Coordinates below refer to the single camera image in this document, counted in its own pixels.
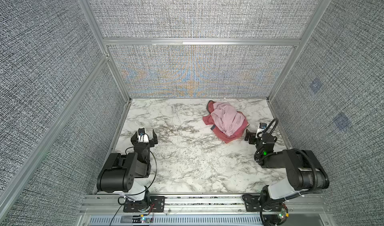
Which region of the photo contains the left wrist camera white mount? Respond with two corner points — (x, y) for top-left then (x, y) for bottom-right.
(138, 128), (150, 143)

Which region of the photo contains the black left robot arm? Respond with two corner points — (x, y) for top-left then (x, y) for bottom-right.
(97, 128), (158, 204)

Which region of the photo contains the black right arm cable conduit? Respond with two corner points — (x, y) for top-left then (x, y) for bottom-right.
(253, 118), (330, 194)

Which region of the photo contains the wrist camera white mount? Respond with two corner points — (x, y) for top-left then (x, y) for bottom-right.
(138, 128), (150, 143)
(257, 122), (267, 134)

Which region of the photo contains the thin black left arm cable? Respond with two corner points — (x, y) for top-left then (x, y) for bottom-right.
(108, 146), (158, 226)

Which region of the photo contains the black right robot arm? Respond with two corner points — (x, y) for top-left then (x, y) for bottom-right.
(242, 130), (330, 212)

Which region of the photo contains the aluminium front rail frame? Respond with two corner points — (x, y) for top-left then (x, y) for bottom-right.
(75, 194), (337, 226)

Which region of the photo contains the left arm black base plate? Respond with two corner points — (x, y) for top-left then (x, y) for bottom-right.
(123, 196), (166, 214)

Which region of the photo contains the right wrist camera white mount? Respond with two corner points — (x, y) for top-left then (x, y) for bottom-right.
(257, 122), (267, 134)

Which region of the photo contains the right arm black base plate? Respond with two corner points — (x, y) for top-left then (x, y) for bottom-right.
(242, 194), (283, 212)

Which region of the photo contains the salmon pink printed t-shirt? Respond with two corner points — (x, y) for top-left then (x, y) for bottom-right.
(203, 100), (249, 143)

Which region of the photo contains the light pink cloth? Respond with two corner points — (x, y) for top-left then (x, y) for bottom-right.
(210, 102), (248, 137)

